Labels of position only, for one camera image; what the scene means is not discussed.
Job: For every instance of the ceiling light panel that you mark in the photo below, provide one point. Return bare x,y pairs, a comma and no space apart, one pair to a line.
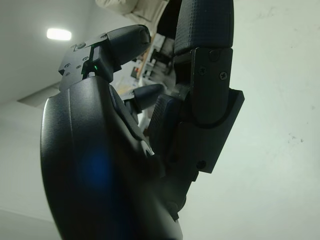
59,34

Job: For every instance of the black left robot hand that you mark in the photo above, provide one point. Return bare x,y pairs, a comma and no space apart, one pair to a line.
100,162

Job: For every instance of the person in white jacket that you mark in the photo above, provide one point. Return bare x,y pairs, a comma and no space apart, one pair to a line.
145,12

